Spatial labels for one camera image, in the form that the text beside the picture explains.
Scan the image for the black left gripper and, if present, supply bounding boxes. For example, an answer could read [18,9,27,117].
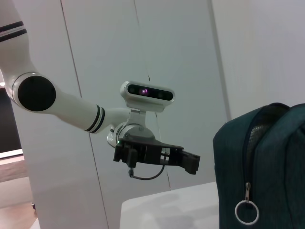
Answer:
[113,135,201,175]

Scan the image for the metal zipper pull ring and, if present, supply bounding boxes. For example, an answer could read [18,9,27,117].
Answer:
[234,182,260,226]

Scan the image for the dark teal insulated bag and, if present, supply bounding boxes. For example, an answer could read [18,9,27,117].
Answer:
[213,102,305,229]

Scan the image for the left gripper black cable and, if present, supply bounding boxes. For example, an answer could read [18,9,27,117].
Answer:
[128,164,165,179]

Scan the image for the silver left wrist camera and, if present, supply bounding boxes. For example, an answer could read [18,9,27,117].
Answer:
[120,80,176,113]

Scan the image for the dark wall screen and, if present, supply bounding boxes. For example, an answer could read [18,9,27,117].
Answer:
[0,87,24,153]

